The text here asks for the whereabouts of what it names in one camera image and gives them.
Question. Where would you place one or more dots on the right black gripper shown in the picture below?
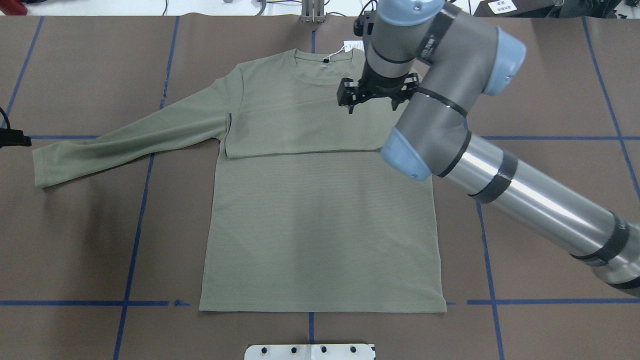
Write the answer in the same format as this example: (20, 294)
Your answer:
(378, 83)

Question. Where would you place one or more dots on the olive green long-sleeve shirt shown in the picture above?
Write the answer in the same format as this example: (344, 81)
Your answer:
(306, 214)

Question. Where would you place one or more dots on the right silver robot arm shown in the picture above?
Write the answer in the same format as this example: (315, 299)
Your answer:
(434, 62)

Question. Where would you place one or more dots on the white clothing price tag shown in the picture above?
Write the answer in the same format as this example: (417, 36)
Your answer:
(347, 46)

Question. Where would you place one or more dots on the red cylindrical bottle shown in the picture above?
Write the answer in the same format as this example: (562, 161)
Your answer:
(13, 8)

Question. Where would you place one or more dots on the black labelled box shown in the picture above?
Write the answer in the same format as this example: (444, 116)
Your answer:
(514, 8)

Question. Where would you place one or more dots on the aluminium frame post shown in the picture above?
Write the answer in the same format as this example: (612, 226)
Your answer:
(313, 11)

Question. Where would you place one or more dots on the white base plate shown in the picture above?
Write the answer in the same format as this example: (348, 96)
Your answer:
(323, 351)

